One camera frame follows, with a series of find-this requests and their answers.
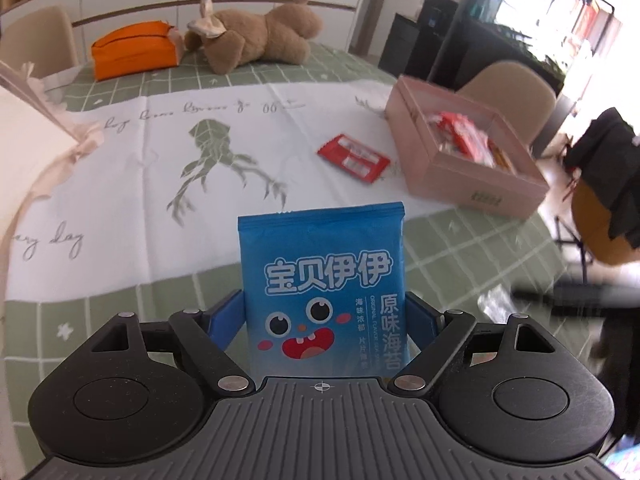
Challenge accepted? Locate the orange chair with black jacket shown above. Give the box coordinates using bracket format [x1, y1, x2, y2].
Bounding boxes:
[565, 106, 640, 251]

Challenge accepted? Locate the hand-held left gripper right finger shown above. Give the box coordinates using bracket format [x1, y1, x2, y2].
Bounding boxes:
[387, 291, 553, 392]

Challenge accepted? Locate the red snack packet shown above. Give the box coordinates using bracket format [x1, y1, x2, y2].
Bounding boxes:
[317, 133, 392, 182]

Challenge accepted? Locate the blue seaweed snack packet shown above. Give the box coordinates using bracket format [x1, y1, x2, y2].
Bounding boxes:
[236, 201, 412, 378]

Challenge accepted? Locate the orange tissue box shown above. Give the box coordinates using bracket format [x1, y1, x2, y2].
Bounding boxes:
[91, 20, 182, 82]

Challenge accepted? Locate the white printed cloth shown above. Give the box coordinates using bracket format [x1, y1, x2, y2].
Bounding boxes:
[0, 80, 407, 306]

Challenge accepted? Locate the black cabinet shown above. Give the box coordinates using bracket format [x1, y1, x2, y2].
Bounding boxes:
[452, 0, 571, 98]

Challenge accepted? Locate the black appliance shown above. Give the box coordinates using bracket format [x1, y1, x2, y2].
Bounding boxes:
[387, 0, 459, 80]

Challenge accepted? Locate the brown plush bear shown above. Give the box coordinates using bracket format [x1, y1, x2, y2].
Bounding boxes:
[184, 0, 325, 75]

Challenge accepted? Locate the pink cardboard box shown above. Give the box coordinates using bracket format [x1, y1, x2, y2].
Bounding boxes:
[384, 74, 551, 221]

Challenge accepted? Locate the white gift bag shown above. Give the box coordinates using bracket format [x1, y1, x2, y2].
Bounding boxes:
[0, 60, 108, 286]

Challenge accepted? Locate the beige armchair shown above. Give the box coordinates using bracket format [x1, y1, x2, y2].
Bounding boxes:
[0, 6, 80, 80]
[457, 60, 558, 147]

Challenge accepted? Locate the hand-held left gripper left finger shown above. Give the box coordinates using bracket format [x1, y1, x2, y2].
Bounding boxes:
[92, 289, 256, 395]

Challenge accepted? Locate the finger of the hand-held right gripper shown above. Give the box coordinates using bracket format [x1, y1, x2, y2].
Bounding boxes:
[512, 282, 640, 322]

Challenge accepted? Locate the clear plastic wrapper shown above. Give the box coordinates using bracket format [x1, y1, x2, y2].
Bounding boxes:
[477, 287, 517, 322]

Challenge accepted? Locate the pile of red snack packets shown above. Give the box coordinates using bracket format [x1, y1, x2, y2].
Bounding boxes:
[425, 111, 516, 171]

